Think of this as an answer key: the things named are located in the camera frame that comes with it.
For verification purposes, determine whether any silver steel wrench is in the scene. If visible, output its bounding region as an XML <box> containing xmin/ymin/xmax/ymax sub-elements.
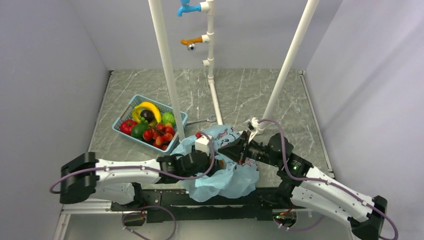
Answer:
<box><xmin>186</xmin><ymin>115</ymin><xmax>217</xmax><ymax>126</ymax></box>

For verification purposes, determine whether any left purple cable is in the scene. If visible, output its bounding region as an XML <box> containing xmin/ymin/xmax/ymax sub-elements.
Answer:
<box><xmin>49</xmin><ymin>131</ymin><xmax>217</xmax><ymax>195</ymax></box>

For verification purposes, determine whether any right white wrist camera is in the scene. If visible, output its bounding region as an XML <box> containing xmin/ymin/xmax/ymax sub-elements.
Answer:
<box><xmin>247</xmin><ymin>117</ymin><xmax>264</xmax><ymax>143</ymax></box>

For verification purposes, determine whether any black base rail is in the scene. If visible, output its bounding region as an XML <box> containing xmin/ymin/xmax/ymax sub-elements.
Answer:
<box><xmin>110</xmin><ymin>187</ymin><xmax>292</xmax><ymax>223</ymax></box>

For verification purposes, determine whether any orange plastic faucet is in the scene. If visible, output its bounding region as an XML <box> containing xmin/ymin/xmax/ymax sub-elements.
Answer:
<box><xmin>180</xmin><ymin>36</ymin><xmax>203</xmax><ymax>52</ymax></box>

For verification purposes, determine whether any light blue plastic bag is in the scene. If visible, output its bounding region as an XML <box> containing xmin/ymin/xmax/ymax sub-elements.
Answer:
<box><xmin>178</xmin><ymin>125</ymin><xmax>260</xmax><ymax>203</ymax></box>

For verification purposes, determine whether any dark green fake avocado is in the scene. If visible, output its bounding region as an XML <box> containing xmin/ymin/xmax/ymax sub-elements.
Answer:
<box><xmin>130</xmin><ymin>123</ymin><xmax>149</xmax><ymax>139</ymax></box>

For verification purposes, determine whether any blue plastic faucet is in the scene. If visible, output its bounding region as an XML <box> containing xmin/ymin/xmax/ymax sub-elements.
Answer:
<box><xmin>177</xmin><ymin>0</ymin><xmax>202</xmax><ymax>17</ymax></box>

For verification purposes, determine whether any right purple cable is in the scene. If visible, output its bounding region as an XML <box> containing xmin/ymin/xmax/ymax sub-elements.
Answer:
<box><xmin>256</xmin><ymin>118</ymin><xmax>399</xmax><ymax>240</ymax></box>

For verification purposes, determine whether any orange fake fruit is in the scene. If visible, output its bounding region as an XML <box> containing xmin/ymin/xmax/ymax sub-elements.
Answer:
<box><xmin>218</xmin><ymin>160</ymin><xmax>226</xmax><ymax>169</ymax></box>

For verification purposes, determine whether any yellow fake pepper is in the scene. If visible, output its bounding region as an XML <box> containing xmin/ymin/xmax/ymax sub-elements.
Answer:
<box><xmin>131</xmin><ymin>108</ymin><xmax>142</xmax><ymax>124</ymax></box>

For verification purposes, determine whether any dark purple fake mangosteen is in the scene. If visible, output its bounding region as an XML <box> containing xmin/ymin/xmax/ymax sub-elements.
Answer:
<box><xmin>140</xmin><ymin>109</ymin><xmax>155</xmax><ymax>123</ymax></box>

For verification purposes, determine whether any purple cable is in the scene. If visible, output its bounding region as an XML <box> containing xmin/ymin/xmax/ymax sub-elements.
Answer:
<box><xmin>49</xmin><ymin>131</ymin><xmax>217</xmax><ymax>195</ymax></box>
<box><xmin>256</xmin><ymin>118</ymin><xmax>399</xmax><ymax>240</ymax></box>

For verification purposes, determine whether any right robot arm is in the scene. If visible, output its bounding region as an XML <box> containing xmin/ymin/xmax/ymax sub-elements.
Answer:
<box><xmin>218</xmin><ymin>131</ymin><xmax>388</xmax><ymax>240</ymax></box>

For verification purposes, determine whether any green fake fruit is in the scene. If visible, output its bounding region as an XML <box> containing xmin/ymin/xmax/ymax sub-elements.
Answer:
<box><xmin>161</xmin><ymin>112</ymin><xmax>176</xmax><ymax>126</ymax></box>

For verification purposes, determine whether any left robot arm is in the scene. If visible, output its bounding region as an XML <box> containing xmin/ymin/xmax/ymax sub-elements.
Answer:
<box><xmin>50</xmin><ymin>150</ymin><xmax>221</xmax><ymax>210</ymax></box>

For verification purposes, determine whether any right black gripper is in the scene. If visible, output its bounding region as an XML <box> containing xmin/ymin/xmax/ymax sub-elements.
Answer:
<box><xmin>218</xmin><ymin>130</ymin><xmax>281</xmax><ymax>167</ymax></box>

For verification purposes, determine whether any white pvc pipe frame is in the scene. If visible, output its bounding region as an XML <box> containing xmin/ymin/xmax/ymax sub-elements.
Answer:
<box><xmin>148</xmin><ymin>0</ymin><xmax>319</xmax><ymax>140</ymax></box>

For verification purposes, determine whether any light blue plastic basket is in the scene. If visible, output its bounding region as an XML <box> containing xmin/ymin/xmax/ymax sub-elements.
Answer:
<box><xmin>111</xmin><ymin>94</ymin><xmax>188</xmax><ymax>154</ymax></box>

